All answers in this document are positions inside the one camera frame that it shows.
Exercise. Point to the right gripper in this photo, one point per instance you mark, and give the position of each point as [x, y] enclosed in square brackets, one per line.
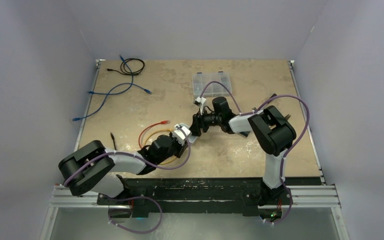
[198, 123]

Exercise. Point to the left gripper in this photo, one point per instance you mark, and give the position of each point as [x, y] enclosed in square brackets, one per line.
[180, 148]

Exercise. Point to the black rectangular box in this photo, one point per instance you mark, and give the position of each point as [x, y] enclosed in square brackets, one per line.
[245, 134]

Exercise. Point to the white network switch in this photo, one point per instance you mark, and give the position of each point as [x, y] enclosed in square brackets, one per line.
[192, 139]

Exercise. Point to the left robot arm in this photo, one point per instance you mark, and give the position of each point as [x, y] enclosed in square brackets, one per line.
[90, 167]

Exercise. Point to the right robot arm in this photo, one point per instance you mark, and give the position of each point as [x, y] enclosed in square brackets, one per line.
[272, 130]

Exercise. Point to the clear plastic organizer box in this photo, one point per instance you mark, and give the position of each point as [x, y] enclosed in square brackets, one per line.
[200, 80]

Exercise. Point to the black mounting base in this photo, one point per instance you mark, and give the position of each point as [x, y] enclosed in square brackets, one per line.
[217, 195]

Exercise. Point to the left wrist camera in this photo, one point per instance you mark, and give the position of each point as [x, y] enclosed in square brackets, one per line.
[181, 132]

